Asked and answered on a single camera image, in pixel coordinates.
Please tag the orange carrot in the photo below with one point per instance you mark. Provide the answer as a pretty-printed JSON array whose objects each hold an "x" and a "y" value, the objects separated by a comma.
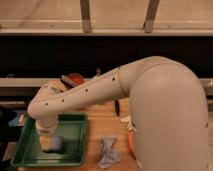
[{"x": 130, "y": 140}]

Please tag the blue sponge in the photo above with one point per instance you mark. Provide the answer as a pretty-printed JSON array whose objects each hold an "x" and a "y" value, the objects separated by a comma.
[{"x": 57, "y": 142}]

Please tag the orange bowl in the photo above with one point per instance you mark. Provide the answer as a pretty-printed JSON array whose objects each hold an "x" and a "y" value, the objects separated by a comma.
[{"x": 77, "y": 78}]

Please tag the grey brush in bowl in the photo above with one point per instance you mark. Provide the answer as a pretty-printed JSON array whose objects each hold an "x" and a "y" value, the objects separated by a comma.
[{"x": 68, "y": 81}]

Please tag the green plastic tray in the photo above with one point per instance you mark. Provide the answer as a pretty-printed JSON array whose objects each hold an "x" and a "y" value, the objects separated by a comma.
[{"x": 73, "y": 129}]

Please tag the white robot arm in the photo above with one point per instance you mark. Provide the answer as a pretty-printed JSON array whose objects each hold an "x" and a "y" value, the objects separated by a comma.
[{"x": 168, "y": 108}]

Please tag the black handled knife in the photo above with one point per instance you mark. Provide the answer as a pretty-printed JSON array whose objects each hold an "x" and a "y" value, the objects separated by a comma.
[{"x": 117, "y": 107}]

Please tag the crumpled blue-grey cloth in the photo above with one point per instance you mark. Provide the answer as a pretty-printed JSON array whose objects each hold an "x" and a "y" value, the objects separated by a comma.
[{"x": 109, "y": 155}]

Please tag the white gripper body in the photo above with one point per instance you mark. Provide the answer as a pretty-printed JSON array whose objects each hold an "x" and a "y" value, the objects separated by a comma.
[{"x": 45, "y": 142}]

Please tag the black bag at left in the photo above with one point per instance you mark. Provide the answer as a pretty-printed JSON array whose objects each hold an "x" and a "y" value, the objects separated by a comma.
[{"x": 7, "y": 134}]

